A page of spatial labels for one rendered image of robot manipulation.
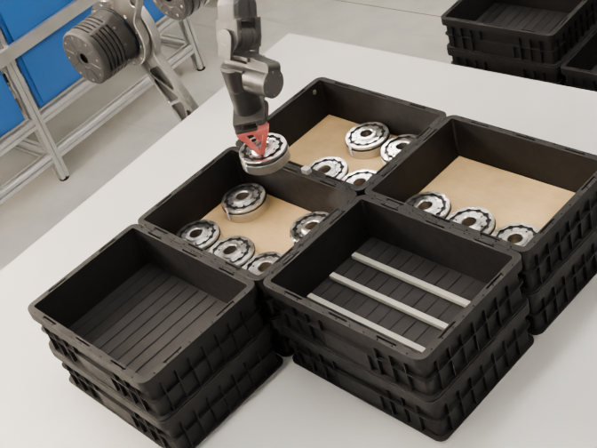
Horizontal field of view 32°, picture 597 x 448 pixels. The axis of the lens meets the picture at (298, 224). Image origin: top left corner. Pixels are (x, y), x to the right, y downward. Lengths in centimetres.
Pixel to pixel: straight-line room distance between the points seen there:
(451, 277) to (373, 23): 274
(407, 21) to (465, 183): 243
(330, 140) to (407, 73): 50
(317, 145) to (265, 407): 70
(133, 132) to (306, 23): 96
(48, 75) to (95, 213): 149
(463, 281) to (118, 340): 70
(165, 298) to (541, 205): 79
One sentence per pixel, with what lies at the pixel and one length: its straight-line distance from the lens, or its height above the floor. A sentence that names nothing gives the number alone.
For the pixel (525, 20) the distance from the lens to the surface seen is 348.
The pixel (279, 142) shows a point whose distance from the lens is 218.
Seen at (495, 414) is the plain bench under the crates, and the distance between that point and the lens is 198.
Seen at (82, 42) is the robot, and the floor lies 94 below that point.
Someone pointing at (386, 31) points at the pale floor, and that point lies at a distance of 460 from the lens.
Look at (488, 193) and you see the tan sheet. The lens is 223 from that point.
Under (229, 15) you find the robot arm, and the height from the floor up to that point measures 133.
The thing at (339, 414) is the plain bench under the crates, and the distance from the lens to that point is 204.
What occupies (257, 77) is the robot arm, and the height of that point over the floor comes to 123.
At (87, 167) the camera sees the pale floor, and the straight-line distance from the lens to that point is 438.
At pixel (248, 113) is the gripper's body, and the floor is 114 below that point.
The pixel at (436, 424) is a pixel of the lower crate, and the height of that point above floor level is 75.
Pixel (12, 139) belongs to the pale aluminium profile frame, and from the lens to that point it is 417.
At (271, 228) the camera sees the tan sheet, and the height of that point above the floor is 83.
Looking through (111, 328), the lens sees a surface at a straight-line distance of 222.
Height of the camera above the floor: 221
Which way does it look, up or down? 37 degrees down
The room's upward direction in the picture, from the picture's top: 18 degrees counter-clockwise
